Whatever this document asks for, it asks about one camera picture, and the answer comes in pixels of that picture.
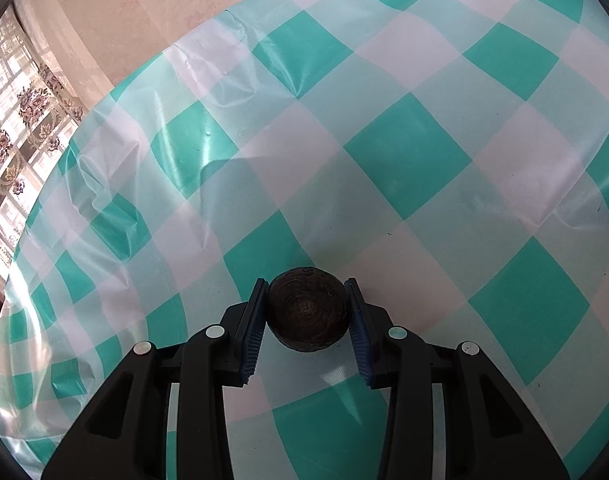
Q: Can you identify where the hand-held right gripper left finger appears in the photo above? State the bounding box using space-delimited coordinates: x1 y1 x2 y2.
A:
42 278 269 480

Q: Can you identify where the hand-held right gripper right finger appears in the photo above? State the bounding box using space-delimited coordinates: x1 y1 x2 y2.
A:
345 277 570 480

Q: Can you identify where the dark water chestnut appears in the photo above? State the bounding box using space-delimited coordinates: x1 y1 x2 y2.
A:
267 267 348 351

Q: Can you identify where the teal checkered tablecloth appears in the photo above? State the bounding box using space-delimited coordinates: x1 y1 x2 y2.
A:
0 0 609 480

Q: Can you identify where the floral lace curtain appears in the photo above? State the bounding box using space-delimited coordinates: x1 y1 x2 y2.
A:
0 7 88 311

